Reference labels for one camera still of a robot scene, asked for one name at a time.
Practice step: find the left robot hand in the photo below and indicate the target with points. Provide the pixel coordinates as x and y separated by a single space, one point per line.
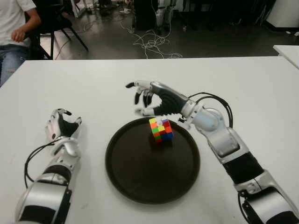
65 126

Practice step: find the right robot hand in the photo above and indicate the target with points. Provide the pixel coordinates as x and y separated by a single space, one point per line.
172 102

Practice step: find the multicoloured Rubik's cube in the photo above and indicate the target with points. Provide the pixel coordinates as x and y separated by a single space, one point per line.
161 130

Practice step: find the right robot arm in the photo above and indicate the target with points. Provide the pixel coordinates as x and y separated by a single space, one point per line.
229 142

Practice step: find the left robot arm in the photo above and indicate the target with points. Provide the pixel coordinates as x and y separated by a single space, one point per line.
44 198

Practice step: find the dark brown round plate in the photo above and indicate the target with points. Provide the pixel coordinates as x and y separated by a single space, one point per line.
151 172

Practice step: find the white humanoid robot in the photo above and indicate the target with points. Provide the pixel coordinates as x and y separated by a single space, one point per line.
160 17

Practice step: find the black cabinet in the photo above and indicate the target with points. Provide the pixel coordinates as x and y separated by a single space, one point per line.
146 14

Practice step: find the white power strip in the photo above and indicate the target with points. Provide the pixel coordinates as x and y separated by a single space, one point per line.
126 10

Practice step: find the black chair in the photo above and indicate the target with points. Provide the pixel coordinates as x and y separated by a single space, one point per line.
53 18

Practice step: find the person in white shirt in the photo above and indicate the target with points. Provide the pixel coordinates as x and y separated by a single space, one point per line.
11 23

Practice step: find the white side table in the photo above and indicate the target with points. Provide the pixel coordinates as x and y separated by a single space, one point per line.
289 52

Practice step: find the small white floor object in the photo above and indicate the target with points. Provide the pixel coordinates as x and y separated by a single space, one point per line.
296 33

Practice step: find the white frame desk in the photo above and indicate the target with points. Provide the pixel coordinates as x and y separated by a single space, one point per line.
76 9

